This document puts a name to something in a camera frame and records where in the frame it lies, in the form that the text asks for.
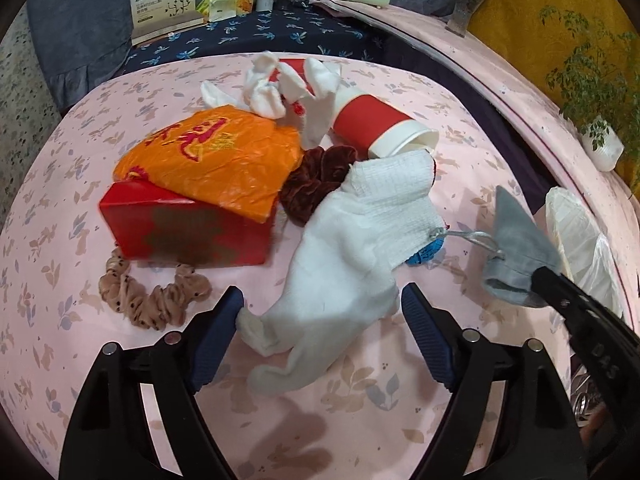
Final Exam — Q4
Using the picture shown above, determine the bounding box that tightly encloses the pink floral sheet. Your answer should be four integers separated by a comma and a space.
0, 52, 573, 480

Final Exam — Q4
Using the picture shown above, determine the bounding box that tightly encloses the orange plastic bag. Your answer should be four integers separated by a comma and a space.
112, 105, 305, 225

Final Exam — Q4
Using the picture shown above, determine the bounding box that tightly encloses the grey drawstring pouch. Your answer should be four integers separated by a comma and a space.
429, 185, 563, 308

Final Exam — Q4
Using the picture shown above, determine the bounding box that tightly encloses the pale pink speckled cloth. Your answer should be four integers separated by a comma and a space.
310, 0, 640, 311

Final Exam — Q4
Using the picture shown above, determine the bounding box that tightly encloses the dark red velvet scrunchie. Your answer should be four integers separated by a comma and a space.
278, 145, 358, 225

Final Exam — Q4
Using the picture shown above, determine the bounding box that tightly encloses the small blue object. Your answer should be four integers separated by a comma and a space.
405, 237, 446, 267

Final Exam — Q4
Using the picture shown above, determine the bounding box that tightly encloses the white knit glove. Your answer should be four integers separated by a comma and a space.
299, 56, 343, 151
200, 51, 288, 117

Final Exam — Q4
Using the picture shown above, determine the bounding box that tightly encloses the red paper cup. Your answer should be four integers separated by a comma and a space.
332, 87, 441, 160
277, 59, 321, 98

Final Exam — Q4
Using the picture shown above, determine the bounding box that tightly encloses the open white cardboard box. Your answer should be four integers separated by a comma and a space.
129, 0, 207, 46

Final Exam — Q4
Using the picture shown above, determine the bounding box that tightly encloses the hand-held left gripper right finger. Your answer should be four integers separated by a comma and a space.
400, 281, 588, 480

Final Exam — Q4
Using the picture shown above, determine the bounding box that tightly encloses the small green packet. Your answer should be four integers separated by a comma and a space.
196, 0, 237, 23

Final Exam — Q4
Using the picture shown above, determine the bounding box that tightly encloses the white sock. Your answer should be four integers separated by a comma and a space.
236, 152, 446, 395

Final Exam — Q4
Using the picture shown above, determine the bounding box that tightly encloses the green plant in white pot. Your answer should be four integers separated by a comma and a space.
539, 5, 640, 172

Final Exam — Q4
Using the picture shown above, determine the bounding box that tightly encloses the navy printed cloth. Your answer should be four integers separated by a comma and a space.
120, 2, 386, 73

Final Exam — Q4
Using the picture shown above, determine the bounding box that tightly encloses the dark purple cloth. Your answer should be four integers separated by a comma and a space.
385, 35, 556, 211

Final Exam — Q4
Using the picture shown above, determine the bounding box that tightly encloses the grey-blue cloth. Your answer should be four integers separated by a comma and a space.
25, 0, 506, 111

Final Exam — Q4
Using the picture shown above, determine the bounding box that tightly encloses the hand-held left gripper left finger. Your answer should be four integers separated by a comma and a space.
59, 285, 246, 480

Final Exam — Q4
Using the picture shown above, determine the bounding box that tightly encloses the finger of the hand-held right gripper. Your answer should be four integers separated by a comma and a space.
531, 266, 640, 468

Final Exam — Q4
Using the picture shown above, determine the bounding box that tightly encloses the bin with white liner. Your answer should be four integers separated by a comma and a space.
545, 186, 626, 318

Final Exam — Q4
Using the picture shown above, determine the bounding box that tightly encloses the tan dotted scrunchie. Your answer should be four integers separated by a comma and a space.
98, 247, 213, 332

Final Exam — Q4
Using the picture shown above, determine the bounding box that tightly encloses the red cardboard box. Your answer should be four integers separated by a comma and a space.
98, 180, 273, 267

